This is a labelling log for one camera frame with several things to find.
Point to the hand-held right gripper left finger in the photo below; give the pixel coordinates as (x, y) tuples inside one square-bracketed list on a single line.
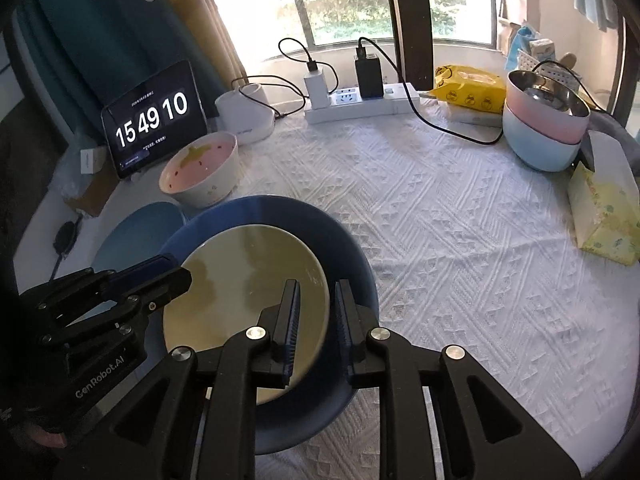
[(292, 325)]

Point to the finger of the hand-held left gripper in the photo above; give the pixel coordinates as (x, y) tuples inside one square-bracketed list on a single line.
[(160, 290), (145, 266)]

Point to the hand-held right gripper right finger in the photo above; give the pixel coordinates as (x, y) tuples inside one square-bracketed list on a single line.
[(345, 330)]

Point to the blue plate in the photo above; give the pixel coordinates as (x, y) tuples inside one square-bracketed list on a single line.
[(135, 230)]

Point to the dark blue bowl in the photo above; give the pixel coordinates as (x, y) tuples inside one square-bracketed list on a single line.
[(345, 260)]

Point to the pink strawberry bowl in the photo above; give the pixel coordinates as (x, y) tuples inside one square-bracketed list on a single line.
[(200, 170)]

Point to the person's left hand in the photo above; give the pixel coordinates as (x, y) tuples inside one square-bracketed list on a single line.
[(50, 440)]

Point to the black round pouch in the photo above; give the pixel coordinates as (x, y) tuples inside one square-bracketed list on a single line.
[(65, 237)]

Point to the cardboard box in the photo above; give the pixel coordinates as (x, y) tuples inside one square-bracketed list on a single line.
[(92, 195)]

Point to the small white box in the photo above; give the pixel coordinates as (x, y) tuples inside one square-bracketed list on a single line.
[(92, 160)]

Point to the clear plastic bag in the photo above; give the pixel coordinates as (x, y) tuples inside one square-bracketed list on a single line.
[(65, 175)]

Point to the black tablet with clock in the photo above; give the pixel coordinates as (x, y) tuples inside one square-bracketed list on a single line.
[(150, 120)]

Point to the white desk lamp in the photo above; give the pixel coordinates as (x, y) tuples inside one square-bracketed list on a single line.
[(245, 120)]

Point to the white power strip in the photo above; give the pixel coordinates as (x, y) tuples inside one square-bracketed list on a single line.
[(350, 106)]

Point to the yellow curtain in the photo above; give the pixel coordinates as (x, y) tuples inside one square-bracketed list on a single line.
[(220, 45)]

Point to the white charger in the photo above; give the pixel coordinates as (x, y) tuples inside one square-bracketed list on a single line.
[(317, 85)]

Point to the teal curtain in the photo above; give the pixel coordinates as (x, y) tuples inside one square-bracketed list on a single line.
[(100, 25)]

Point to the white wipes pack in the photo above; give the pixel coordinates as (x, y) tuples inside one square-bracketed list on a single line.
[(475, 117)]

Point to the black charger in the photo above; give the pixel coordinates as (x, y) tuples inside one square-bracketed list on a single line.
[(369, 77)]

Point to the light blue bowl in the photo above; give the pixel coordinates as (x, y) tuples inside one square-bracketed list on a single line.
[(535, 152)]

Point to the yellow wipes pack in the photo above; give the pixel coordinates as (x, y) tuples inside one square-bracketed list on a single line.
[(467, 87)]

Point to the yellow tissue box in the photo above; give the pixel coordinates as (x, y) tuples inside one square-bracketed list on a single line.
[(605, 210)]

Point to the steel bowl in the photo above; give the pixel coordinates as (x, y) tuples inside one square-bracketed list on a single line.
[(530, 85)]

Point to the white basket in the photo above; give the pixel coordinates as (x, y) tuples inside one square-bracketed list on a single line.
[(547, 72)]

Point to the blue plastic bag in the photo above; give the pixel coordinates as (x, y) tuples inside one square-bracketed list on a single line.
[(520, 45)]

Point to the grey cloth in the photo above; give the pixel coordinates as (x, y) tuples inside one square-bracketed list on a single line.
[(612, 125)]

